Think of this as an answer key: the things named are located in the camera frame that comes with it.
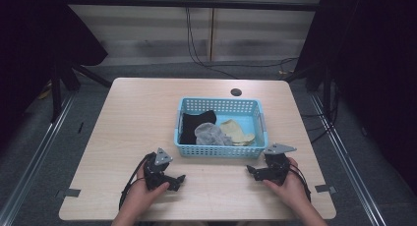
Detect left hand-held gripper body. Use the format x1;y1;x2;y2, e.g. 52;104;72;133
143;147;174;192

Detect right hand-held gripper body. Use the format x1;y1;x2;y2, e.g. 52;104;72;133
261;142;298;185

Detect person's left hand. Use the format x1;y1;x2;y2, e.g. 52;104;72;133
123;166;171;218

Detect person's right hand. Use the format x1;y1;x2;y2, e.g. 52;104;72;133
262;157;312;211

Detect light blue plastic basket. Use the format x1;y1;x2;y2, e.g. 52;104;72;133
173;96;269;160

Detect beige sock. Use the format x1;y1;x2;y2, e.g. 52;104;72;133
218;118;257;147

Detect grey tape strip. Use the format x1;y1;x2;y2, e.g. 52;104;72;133
54;188;82;199
314;184;338;195

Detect black sock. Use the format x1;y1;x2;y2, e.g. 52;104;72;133
179;109;218;145

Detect grey sock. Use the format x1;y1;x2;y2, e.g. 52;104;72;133
194;122;234;146

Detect black metal stand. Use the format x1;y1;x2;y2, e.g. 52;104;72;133
282;63;332;122
48;60;113;124

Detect black curtain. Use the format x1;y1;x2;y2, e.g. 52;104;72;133
293;0;417;196
0;0;109;148

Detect black horizontal bar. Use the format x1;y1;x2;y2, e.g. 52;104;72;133
52;0;322;13

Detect left hand-held gripper cable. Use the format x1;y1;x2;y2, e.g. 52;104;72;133
118;152;155;211

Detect hand-held gripper cable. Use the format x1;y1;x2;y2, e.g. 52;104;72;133
118;152;155;211
287;162;312;202

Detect right hand-held gripper cable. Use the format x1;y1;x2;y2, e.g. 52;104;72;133
287;162;312;202

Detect black floor cables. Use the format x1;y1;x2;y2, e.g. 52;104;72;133
300;80;340;145

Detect metal floor rail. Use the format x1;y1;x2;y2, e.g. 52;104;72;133
0;90;79;226
309;91;389;226

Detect black wall cable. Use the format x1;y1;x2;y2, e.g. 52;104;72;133
184;0;300;81

